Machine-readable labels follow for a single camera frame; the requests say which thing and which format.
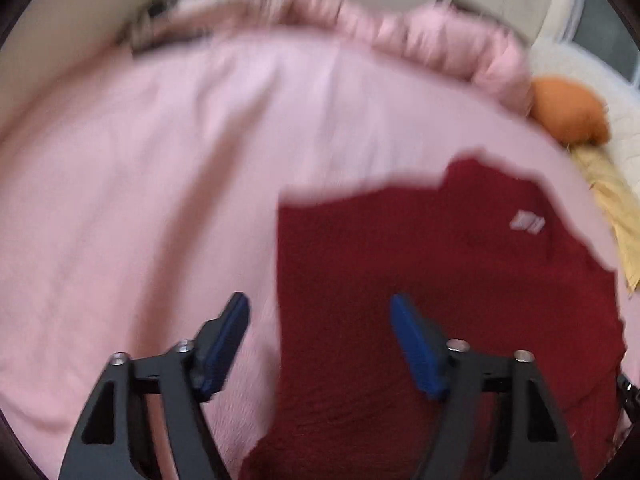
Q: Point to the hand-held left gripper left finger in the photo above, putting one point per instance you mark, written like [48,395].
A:
[225,345]

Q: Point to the yellow cloth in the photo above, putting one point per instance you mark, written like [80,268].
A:
[612,195]

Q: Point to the pink bed sheet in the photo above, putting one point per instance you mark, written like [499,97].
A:
[150,185]

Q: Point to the orange pillow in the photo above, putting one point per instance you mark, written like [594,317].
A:
[570,110]

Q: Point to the red knit cardigan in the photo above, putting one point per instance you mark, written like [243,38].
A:
[400,285]

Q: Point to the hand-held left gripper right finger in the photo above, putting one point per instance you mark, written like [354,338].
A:
[417,350]

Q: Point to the pink duvet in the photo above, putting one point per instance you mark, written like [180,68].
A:
[375,35]

